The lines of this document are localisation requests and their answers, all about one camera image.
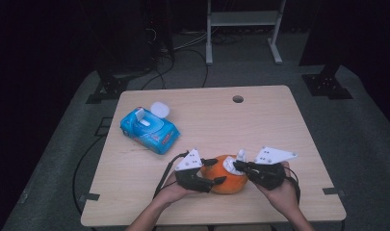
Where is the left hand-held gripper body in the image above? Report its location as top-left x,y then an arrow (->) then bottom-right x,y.
174,148 -> 215,193

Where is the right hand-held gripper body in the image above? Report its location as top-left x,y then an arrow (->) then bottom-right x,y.
250,145 -> 299,192

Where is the orange plush toy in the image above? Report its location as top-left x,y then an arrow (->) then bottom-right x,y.
200,154 -> 249,195

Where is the white wet wipe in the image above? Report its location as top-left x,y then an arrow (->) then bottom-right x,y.
221,148 -> 247,177

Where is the blue wet wipes pack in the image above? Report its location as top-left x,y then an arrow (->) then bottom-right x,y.
119,107 -> 181,156

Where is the person's left hand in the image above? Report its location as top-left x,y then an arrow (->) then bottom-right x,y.
154,171 -> 200,207

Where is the person's right hand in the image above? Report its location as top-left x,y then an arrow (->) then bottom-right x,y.
257,161 -> 301,219

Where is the black tape strip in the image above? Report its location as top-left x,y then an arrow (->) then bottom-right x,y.
78,192 -> 101,204
322,187 -> 347,197

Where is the white round lid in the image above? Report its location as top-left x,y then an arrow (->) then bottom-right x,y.
149,101 -> 170,118

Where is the black stand base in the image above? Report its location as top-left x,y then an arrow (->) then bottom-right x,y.
301,64 -> 354,100
85,76 -> 130,105

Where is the white metal stand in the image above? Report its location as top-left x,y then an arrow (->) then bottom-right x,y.
205,0 -> 287,66

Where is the left hand-held gripper black cable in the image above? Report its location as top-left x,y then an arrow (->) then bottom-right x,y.
153,151 -> 191,198

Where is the hand-held gripper black cable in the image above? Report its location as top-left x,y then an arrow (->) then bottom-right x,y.
153,151 -> 191,198
283,167 -> 301,205

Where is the right hand-held gripper black cable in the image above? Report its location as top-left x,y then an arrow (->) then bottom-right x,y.
283,167 -> 301,205

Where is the black looped floor cable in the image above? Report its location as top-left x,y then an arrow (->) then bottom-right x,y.
141,47 -> 210,90

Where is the long black floor cable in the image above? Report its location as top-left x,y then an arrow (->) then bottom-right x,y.
71,134 -> 105,216

